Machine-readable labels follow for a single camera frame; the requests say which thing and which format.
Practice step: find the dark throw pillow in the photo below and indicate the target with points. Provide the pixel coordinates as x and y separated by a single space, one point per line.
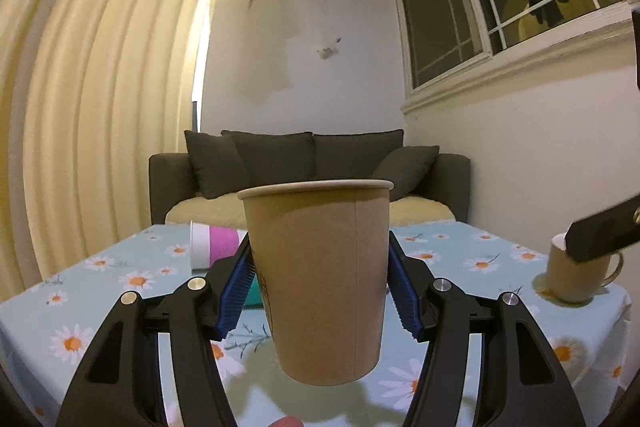
217 164
405 167

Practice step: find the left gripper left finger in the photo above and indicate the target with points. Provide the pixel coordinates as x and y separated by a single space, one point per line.
117 382

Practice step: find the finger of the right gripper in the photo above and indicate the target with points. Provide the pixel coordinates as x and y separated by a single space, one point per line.
605 232

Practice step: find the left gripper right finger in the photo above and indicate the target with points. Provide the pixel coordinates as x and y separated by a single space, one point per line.
522 382

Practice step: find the white cup teal sleeve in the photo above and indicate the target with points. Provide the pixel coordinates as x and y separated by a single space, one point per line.
254 296

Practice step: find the cream pleated curtain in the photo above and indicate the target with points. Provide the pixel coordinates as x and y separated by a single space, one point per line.
90 89

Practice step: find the dark grey sofa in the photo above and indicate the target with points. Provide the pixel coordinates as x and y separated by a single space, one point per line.
306 156

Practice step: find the white ceramic mug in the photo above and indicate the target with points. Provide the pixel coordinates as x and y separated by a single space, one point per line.
573 282

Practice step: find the white cup magenta sleeve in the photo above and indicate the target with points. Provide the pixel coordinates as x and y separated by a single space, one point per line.
208 244

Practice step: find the right dark throw pillow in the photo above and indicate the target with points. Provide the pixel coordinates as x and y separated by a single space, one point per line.
405 167

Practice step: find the left dark throw pillow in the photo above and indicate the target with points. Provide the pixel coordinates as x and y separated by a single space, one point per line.
217 164

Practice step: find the brown paper cup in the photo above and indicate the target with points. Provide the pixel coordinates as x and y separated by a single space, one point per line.
320 250

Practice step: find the yellow quilted sofa cover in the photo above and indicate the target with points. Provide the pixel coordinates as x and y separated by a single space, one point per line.
228 212

